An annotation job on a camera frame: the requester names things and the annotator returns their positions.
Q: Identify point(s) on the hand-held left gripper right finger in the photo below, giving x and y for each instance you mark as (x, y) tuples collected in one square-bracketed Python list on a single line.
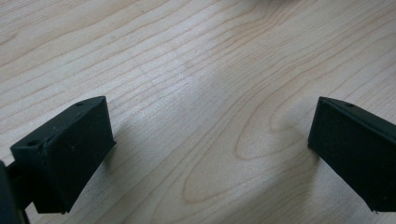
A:
[(355, 149)]

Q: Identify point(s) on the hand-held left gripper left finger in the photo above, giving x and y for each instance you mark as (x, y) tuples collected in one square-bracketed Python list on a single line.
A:
[(65, 155)]

